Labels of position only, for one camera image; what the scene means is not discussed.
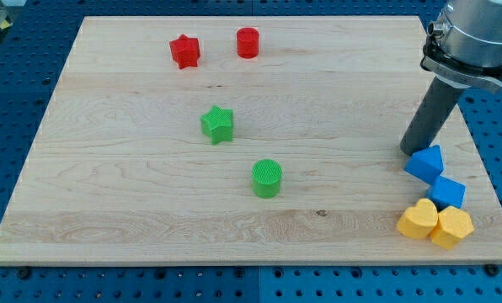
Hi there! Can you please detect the blue triangle block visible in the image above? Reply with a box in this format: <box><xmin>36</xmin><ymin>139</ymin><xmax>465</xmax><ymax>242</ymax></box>
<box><xmin>404</xmin><ymin>145</ymin><xmax>444</xmax><ymax>184</ymax></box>

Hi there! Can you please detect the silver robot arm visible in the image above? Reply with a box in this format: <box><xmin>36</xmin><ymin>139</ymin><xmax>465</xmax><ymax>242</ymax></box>
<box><xmin>420</xmin><ymin>0</ymin><xmax>502</xmax><ymax>93</ymax></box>

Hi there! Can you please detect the yellow heart block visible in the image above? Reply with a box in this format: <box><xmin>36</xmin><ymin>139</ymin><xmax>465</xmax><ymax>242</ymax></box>
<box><xmin>396</xmin><ymin>198</ymin><xmax>438</xmax><ymax>239</ymax></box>

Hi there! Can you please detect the wooden board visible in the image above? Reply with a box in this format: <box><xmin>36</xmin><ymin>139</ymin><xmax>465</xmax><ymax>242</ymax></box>
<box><xmin>0</xmin><ymin>16</ymin><xmax>502</xmax><ymax>267</ymax></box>

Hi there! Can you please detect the green cylinder block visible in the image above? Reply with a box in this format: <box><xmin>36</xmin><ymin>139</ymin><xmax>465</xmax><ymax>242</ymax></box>
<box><xmin>252</xmin><ymin>159</ymin><xmax>282</xmax><ymax>199</ymax></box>

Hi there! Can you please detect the green star block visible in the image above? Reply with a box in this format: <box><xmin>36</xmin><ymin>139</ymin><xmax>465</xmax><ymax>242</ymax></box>
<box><xmin>200</xmin><ymin>105</ymin><xmax>234</xmax><ymax>145</ymax></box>

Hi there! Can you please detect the red cylinder block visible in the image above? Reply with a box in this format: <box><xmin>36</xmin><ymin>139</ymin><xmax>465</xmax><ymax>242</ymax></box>
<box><xmin>236</xmin><ymin>28</ymin><xmax>259</xmax><ymax>59</ymax></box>

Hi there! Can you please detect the red star block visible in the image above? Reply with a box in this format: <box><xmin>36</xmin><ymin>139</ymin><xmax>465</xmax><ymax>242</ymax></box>
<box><xmin>169</xmin><ymin>35</ymin><xmax>200</xmax><ymax>69</ymax></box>

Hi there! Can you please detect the blue cube block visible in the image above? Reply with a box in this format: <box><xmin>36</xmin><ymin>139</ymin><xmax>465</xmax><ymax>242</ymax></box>
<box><xmin>425</xmin><ymin>176</ymin><xmax>466</xmax><ymax>210</ymax></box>

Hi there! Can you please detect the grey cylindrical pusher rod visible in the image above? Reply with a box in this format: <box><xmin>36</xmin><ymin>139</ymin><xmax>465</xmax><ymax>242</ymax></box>
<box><xmin>400</xmin><ymin>77</ymin><xmax>467</xmax><ymax>156</ymax></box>

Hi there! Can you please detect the yellow hexagon block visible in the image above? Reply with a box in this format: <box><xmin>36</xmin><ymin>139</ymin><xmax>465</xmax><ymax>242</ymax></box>
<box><xmin>430</xmin><ymin>206</ymin><xmax>475</xmax><ymax>249</ymax></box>

